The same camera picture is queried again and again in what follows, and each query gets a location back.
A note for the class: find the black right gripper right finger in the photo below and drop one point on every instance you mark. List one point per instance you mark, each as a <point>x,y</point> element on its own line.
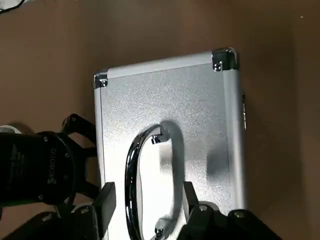
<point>200,220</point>

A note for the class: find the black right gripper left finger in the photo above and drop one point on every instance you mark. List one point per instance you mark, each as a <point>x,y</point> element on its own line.
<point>106,200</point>

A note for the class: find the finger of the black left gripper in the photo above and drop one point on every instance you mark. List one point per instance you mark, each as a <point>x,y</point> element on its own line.
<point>83,135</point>
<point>87,190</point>

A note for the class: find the silver aluminium medical kit case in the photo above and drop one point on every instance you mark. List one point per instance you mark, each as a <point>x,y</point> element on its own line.
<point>175,112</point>

